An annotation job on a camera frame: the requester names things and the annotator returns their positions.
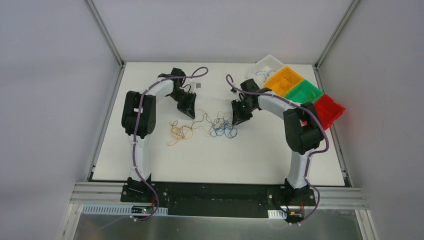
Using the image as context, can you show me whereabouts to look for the aluminium frame rail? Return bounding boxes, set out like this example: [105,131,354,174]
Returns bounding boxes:
[70,182,369,210]

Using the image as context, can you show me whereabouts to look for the tangled pink cables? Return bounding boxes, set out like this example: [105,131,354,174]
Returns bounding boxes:
[215,110,234,127]

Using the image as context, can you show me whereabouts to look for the red plastic bin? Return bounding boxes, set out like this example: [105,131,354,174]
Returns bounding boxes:
[313,94,346,130]

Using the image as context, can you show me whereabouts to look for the tangled blue cables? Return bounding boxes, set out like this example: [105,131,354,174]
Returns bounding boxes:
[209,116,239,139]

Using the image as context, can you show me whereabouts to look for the clear plastic bin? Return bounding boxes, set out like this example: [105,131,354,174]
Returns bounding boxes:
[245,54,286,88]

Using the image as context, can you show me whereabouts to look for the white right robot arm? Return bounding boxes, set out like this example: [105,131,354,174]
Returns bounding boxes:
[226,75,328,205]

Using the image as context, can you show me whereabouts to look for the tangled yellow cables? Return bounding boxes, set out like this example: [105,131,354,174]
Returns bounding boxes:
[166,114,213,147]

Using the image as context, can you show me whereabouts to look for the green plastic bin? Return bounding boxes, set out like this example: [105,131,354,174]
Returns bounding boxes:
[285,79,324,104]

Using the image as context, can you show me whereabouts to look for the tangled brown cables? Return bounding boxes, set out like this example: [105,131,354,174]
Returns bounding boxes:
[172,109,233,133]

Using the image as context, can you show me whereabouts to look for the yellow plastic bin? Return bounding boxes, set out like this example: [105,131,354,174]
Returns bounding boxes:
[264,66,305,97]

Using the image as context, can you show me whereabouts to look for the blue cable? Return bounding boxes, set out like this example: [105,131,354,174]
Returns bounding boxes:
[255,69,277,82]

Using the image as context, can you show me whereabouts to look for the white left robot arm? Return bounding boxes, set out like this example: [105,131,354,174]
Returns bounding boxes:
[121,67,199,203]

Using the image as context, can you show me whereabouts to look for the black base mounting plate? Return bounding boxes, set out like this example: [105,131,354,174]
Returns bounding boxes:
[120,178,317,219]

